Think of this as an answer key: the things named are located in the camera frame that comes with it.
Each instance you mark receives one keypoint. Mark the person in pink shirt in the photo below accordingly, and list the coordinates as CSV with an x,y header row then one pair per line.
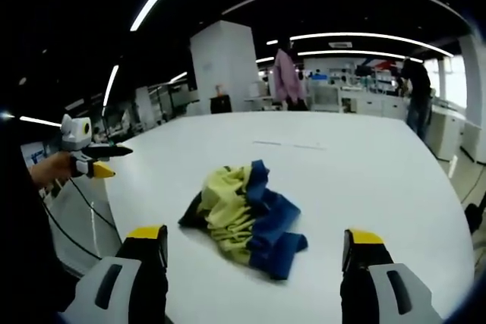
x,y
287,79

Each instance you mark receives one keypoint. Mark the white cabinet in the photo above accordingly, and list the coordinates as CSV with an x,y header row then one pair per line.
x,y
446,134

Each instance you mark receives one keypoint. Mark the yellow and blue garment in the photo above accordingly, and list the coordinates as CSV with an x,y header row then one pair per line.
x,y
243,214

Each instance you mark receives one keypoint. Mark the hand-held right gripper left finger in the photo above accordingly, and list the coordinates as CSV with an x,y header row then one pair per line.
x,y
125,286

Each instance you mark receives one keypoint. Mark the white lab counter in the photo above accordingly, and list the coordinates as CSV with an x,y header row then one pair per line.
x,y
364,102

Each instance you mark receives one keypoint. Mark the white pillar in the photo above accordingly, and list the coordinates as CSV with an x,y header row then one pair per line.
x,y
224,68

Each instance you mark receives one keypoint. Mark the person's left hand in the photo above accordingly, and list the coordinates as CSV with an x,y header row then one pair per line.
x,y
51,168

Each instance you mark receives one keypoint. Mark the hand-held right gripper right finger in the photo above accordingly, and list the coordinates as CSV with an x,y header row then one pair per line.
x,y
379,286

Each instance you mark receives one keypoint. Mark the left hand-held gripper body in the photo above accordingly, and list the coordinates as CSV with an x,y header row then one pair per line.
x,y
75,138

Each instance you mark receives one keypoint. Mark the black chair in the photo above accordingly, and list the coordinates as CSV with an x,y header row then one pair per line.
x,y
220,104

